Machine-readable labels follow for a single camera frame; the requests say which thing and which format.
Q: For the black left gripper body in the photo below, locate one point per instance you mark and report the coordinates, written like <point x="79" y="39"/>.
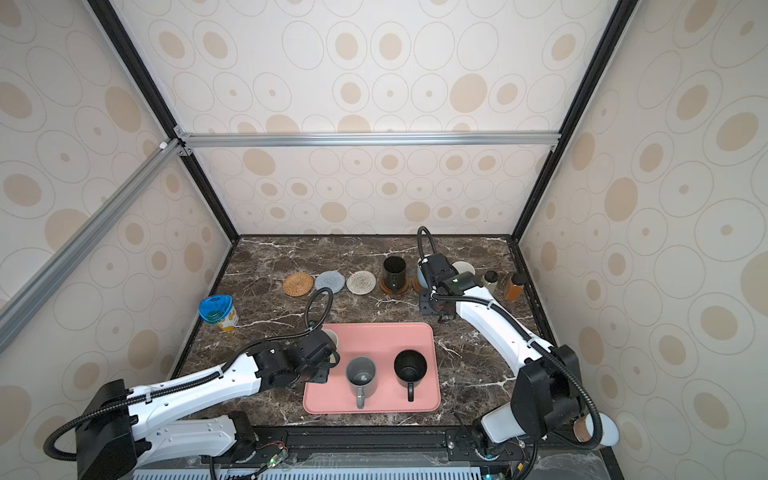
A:
<point x="318" y="373"/>

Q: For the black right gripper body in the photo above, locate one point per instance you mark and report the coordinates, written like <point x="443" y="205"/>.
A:
<point x="427" y="303"/>

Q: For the pink white mug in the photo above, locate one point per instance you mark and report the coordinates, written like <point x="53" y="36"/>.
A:
<point x="464" y="267"/>

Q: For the black mug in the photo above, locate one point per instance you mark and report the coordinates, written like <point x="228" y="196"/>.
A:
<point x="394" y="272"/>
<point x="410" y="367"/>

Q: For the grey mug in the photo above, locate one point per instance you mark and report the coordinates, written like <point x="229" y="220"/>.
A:
<point x="361" y="375"/>

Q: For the woven rattan coaster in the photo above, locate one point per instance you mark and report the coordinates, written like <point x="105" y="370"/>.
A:
<point x="298" y="284"/>

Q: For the multicolour stitched white coaster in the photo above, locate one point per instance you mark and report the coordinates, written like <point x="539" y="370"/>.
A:
<point x="361" y="282"/>

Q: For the light blue woven coaster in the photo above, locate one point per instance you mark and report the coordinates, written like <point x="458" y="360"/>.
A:
<point x="331" y="279"/>

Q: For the light blue mug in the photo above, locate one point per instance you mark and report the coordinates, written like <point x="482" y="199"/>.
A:
<point x="421" y="279"/>

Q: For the green white mug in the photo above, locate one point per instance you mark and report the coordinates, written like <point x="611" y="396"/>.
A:
<point x="333" y="339"/>

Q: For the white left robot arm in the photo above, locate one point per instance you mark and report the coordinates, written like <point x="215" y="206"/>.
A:
<point x="118" y="429"/>

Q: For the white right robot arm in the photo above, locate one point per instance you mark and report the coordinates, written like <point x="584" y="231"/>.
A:
<point x="548" y="392"/>

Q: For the blue lidded white cup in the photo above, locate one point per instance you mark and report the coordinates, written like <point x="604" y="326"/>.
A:
<point x="219" y="310"/>

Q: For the clear bottle black cap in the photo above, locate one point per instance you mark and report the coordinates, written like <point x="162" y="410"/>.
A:
<point x="490" y="280"/>

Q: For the orange bottle black cap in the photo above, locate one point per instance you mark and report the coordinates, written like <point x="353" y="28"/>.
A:
<point x="515" y="286"/>

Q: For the pink tray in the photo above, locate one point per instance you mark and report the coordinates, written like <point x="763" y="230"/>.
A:
<point x="380" y="342"/>

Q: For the brown can white lid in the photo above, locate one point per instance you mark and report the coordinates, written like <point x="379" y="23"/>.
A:
<point x="584" y="429"/>

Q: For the aluminium back crossbar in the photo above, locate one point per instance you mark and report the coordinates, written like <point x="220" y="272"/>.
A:
<point x="371" y="139"/>

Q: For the aluminium left side bar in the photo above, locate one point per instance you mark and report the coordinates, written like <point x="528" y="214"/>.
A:
<point x="25" y="304"/>

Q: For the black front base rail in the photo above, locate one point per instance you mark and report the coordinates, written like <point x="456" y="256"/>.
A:
<point x="412" y="452"/>

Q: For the black right corner post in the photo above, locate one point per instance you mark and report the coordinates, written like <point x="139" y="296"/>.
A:
<point x="606" y="46"/>

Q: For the black corner frame post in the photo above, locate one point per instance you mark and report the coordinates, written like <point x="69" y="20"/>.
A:
<point x="107" y="17"/>

